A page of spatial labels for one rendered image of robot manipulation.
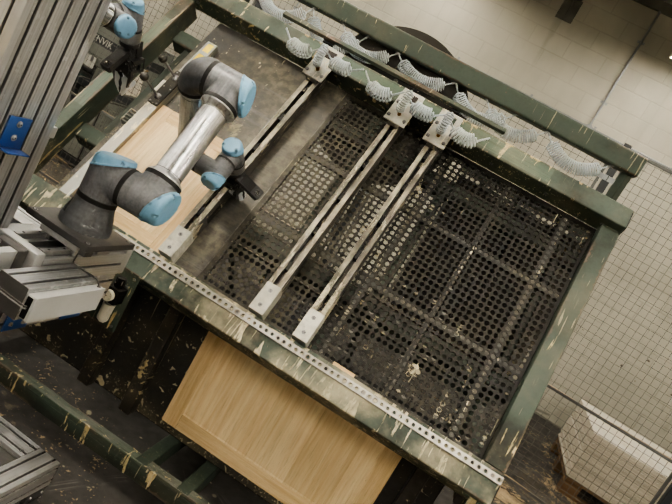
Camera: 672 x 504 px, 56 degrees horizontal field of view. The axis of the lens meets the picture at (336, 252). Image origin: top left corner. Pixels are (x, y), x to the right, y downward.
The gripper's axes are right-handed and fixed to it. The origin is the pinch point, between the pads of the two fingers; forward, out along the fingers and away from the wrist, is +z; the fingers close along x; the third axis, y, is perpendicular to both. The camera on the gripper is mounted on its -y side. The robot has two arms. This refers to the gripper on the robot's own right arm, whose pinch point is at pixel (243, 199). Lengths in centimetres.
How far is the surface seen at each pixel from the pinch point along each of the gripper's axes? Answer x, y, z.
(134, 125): -2, 56, -2
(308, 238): 1.0, -31.8, -1.9
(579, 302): -35, -132, -1
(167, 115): -15, 50, 0
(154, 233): 31.5, 19.1, 0.6
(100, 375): 82, 19, 51
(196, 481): 94, -42, 45
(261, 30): -72, 42, -8
